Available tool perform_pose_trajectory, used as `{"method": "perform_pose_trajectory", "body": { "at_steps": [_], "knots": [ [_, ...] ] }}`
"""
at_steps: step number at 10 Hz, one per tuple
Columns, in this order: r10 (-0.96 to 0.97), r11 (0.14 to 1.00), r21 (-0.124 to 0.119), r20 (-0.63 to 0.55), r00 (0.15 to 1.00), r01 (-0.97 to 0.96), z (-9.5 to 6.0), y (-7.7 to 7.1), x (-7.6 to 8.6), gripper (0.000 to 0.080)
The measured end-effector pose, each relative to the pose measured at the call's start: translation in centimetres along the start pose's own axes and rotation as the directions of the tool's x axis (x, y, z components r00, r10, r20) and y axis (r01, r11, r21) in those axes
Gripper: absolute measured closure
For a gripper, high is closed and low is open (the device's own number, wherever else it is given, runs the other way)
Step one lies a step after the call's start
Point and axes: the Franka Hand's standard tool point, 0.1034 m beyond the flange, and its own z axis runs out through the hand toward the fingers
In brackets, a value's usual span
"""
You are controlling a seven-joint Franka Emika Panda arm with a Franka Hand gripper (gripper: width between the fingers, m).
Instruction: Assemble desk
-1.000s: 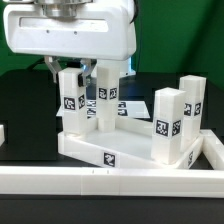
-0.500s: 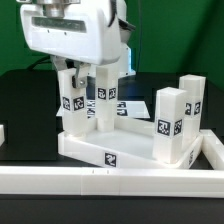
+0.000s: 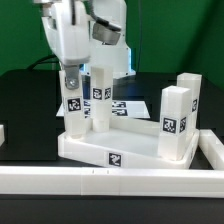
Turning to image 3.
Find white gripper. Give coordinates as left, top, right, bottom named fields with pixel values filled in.
left=42, top=3, right=90, bottom=90

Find white desk top tray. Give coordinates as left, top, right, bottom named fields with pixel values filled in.
left=58, top=117, right=199, bottom=169

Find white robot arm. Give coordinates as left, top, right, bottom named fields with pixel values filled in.
left=33, top=0, right=135, bottom=90

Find white fiducial marker sheet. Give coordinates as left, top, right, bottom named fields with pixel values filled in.
left=56, top=99, right=150, bottom=118

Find white block left edge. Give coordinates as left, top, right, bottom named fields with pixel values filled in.
left=0, top=125, right=5, bottom=146

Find white front fence bar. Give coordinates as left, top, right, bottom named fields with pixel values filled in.
left=0, top=166, right=224, bottom=198

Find black cable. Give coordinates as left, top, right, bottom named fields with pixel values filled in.
left=27, top=54, right=59, bottom=70

